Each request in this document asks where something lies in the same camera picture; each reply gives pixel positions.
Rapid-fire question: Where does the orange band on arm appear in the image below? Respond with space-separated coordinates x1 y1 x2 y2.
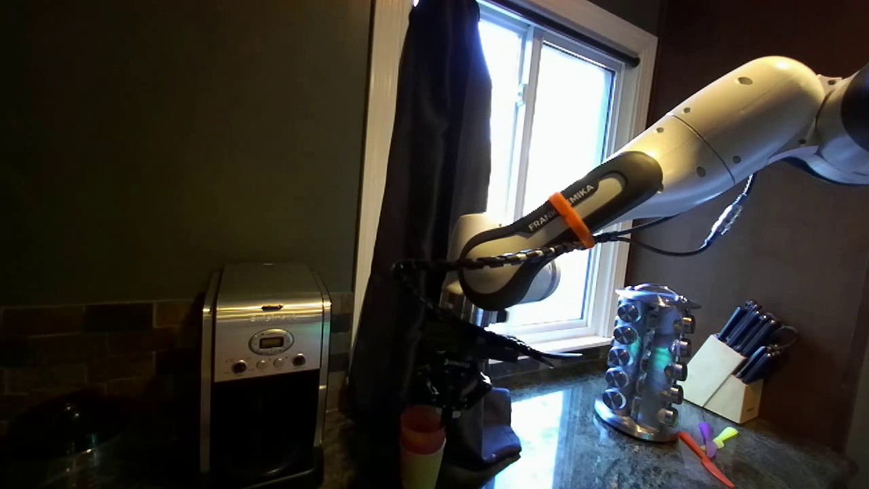
547 189 597 249

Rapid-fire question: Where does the stainless steel coffee maker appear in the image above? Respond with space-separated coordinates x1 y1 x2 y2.
200 260 335 487

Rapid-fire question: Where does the red plastic knife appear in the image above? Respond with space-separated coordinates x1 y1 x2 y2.
676 430 739 489

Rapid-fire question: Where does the yellow marker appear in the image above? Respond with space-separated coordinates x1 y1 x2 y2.
711 424 743 454

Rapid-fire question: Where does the wooden knife block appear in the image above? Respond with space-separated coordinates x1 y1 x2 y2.
679 332 770 426

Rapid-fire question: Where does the metal revolving spice rack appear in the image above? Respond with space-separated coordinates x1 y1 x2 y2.
592 280 701 446

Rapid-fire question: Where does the small red-capped bottle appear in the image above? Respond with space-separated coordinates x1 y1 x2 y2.
401 447 448 489

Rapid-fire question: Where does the red plastic cup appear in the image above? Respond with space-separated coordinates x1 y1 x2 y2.
401 430 448 457

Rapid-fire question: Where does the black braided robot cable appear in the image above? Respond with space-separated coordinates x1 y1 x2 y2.
392 170 758 276

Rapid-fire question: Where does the black knife handle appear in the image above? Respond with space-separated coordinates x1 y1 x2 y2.
718 302 762 348
743 322 801 385
735 313 783 366

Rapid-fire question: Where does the white framed window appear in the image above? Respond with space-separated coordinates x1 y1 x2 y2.
352 0 661 352

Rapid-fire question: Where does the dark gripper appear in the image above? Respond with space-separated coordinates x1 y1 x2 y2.
422 341 500 413

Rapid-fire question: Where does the dark blue curtain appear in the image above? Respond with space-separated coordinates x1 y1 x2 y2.
348 0 525 472

